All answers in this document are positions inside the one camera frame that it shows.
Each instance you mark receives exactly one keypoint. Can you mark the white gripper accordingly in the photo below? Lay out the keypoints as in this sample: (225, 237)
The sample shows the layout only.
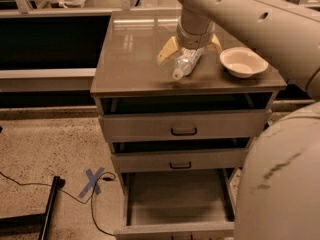
(194, 37)

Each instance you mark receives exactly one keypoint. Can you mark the clear plastic bottle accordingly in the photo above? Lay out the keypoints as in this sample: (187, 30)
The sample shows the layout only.
(185, 63)

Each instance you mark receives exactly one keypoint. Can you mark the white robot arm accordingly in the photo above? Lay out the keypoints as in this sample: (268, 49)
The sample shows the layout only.
(279, 193)

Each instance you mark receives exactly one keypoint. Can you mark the top drawer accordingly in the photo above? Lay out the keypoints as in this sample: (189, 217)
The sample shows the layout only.
(183, 126)

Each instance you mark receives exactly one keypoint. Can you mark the drawer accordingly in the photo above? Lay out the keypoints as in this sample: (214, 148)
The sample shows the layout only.
(182, 160)
(183, 126)
(177, 205)

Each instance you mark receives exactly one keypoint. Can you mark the grey drawer cabinet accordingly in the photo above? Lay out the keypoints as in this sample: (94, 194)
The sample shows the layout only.
(129, 80)

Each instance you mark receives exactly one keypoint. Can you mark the middle drawer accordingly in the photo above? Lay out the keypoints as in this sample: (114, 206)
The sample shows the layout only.
(182, 160)

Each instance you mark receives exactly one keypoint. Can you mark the bottom drawer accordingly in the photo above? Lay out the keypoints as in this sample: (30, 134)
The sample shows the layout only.
(177, 205)

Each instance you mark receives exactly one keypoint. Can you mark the white bowl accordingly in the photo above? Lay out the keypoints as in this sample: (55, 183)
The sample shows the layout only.
(242, 62)

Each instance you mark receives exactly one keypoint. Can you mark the blue tape cross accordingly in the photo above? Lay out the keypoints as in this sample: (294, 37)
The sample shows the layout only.
(91, 184)

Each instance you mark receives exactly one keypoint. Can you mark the black stand left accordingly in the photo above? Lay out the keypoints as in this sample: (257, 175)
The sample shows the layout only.
(34, 223)

